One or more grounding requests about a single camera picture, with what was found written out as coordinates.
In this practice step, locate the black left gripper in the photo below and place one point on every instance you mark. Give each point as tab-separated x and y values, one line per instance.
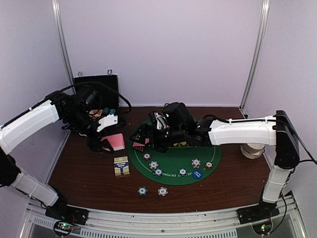
95	146

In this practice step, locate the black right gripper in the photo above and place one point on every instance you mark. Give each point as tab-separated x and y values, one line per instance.
144	128

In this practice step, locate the dealt card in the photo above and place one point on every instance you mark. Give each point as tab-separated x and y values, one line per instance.
138	144

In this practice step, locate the pink playing cards pile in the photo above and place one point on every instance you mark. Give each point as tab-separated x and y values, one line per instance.
116	141

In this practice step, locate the brown chip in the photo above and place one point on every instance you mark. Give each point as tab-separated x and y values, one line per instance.
147	156
208	165

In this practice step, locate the blue beige chip mat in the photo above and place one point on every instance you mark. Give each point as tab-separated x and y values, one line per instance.
195	163
153	165

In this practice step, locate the blue green chip mat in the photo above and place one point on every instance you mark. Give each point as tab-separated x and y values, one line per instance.
182	171
157	172

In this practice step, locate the blue beige 10 chip stack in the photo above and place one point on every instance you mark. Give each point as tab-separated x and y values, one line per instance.
162	191

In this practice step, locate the blue small blind button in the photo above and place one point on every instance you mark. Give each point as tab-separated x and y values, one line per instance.
197	174

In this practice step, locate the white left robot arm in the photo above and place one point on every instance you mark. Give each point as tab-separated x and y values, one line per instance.
48	111

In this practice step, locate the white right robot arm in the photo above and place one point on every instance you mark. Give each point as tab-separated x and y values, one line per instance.
276	130

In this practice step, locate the boxed playing card deck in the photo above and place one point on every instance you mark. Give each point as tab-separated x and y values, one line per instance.
96	113

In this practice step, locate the teal blue chip stack in case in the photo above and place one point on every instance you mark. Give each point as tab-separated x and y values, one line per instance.
108	111

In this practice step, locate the open card deck box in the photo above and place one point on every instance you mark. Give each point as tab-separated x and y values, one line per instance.
121	166

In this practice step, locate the green round poker mat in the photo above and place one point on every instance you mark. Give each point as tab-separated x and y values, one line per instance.
172	160

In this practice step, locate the black poker chip case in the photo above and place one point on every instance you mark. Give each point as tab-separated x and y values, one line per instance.
99	83

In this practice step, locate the blue green 50 chip stack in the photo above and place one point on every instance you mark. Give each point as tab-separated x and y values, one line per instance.
142	191

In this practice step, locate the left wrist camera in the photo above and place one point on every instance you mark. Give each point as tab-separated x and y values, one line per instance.
110	120

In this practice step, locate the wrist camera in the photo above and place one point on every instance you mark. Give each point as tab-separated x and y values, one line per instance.
173	115
110	120

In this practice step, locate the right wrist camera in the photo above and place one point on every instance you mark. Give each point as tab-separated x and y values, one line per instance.
173	115

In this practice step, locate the aluminium front rail base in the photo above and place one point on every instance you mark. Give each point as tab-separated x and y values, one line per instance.
223	223

